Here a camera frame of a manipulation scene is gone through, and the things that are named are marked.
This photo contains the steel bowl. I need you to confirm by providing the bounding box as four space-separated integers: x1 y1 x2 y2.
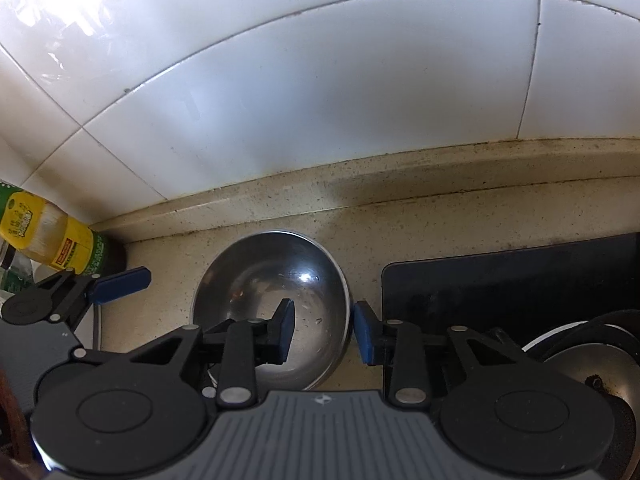
192 230 352 390

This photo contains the yellow green label sauce bottle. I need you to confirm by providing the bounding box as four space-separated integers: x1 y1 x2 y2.
0 182 127 276

